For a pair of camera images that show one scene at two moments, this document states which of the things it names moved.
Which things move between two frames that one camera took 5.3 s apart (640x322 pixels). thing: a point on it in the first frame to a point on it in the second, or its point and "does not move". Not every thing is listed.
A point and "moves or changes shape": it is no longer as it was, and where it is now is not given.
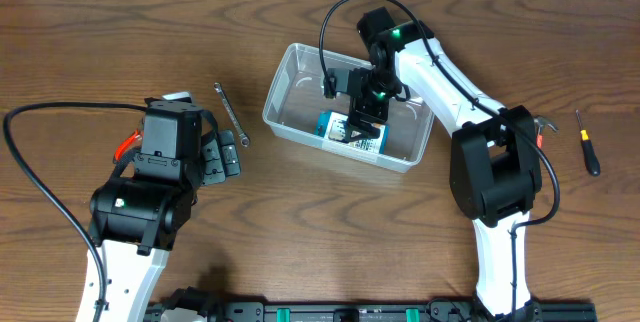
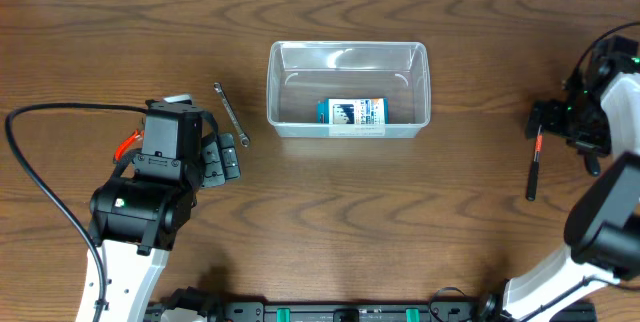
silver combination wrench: (244, 139) does not move
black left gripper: (213, 169) does not move
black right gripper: (359, 107) to (599, 140)
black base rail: (376, 311) does not move
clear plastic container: (296, 99) moves or changes shape
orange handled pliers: (136, 137) does not move
